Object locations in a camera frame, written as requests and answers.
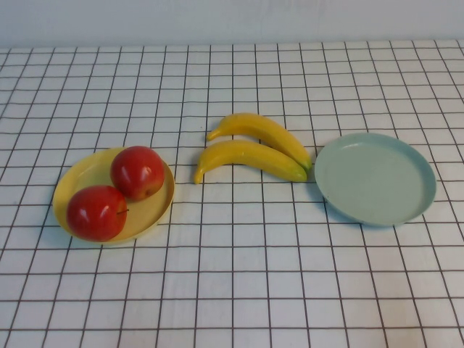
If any yellow plastic banana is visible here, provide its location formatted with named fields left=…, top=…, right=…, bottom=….
left=206, top=112, right=312, bottom=171
left=194, top=140, right=308, bottom=185

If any red apple with yellow patch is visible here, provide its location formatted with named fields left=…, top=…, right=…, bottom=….
left=110, top=146, right=166, bottom=202

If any red apple with dark stem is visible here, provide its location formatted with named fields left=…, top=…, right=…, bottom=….
left=66, top=185, right=128, bottom=243

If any light blue round plate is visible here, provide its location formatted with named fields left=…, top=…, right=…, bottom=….
left=314, top=132, right=438, bottom=228

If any yellow round plate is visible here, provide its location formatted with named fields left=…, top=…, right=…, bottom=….
left=52, top=146, right=176, bottom=246

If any white grid tablecloth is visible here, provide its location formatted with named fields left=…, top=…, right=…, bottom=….
left=0, top=40, right=464, bottom=348

